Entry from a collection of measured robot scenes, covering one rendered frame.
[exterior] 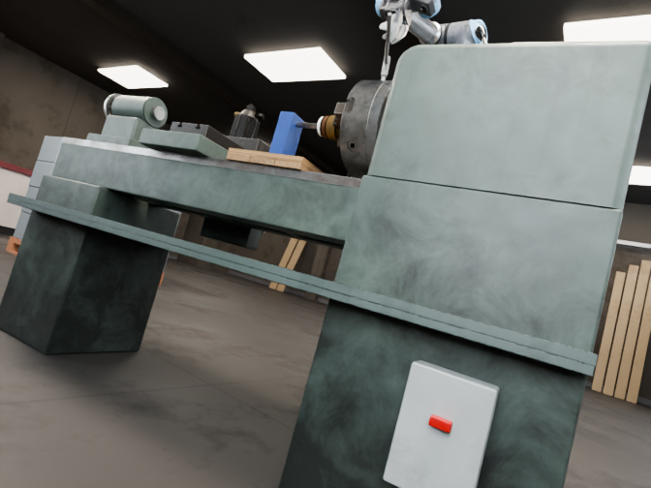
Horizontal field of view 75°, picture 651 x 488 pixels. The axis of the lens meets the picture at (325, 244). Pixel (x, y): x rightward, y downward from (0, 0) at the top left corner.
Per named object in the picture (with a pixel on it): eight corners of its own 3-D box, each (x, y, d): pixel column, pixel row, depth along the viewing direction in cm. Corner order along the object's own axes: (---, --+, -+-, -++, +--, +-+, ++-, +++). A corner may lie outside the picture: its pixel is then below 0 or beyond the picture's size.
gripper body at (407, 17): (383, 31, 133) (395, 3, 136) (409, 30, 129) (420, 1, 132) (377, 10, 126) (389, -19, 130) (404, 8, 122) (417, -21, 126)
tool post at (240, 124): (254, 145, 177) (260, 123, 178) (242, 137, 171) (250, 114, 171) (239, 143, 181) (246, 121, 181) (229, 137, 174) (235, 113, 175)
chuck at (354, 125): (392, 185, 155) (410, 98, 152) (357, 171, 127) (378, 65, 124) (370, 182, 159) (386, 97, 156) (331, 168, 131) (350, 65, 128)
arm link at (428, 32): (432, 32, 187) (375, -16, 148) (456, 28, 180) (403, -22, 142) (428, 59, 189) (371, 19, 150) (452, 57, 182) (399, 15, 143)
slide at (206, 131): (271, 177, 185) (274, 167, 185) (204, 137, 147) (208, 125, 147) (239, 172, 193) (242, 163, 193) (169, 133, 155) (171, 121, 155)
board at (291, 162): (345, 201, 161) (348, 192, 161) (299, 168, 129) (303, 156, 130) (281, 190, 175) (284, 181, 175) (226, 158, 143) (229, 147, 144)
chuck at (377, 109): (402, 186, 153) (418, 98, 150) (368, 173, 125) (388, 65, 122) (392, 185, 154) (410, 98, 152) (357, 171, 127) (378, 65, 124)
